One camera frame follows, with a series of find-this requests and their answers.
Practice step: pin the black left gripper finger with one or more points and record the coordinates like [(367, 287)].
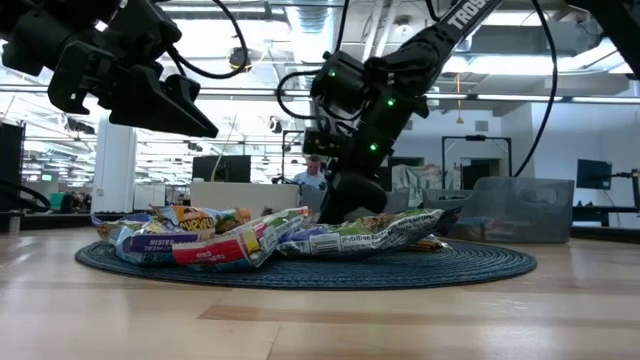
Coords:
[(155, 107), (187, 90)]

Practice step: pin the round dark blue woven placemat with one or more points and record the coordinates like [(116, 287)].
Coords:
[(350, 272)]

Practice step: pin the green and white chip bag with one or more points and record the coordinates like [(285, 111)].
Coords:
[(350, 235)]

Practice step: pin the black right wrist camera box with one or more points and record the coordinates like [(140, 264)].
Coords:
[(325, 144)]

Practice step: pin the black desk monitor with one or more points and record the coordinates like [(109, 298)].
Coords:
[(222, 169)]

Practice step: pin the white pillar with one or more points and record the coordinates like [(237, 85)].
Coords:
[(114, 170)]

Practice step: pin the black rig frame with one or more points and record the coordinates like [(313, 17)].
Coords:
[(476, 137)]

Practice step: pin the black wall monitor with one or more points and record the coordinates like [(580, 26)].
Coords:
[(594, 174)]

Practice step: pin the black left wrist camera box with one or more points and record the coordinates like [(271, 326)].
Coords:
[(155, 27)]

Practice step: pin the red granola bar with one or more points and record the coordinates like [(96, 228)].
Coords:
[(215, 252)]

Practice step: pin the grey translucent plastic bin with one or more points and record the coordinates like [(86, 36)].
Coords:
[(500, 200)]

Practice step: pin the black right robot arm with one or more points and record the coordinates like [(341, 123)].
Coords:
[(425, 50)]

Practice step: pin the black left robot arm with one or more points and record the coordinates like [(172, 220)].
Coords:
[(75, 25)]

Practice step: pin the white plastic bin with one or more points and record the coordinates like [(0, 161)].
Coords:
[(225, 197)]

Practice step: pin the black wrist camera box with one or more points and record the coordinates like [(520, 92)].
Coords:
[(155, 27), (325, 144)]

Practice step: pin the person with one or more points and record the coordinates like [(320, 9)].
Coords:
[(312, 177), (67, 202)]

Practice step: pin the orange and blue snack bag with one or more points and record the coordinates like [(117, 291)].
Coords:
[(160, 242)]

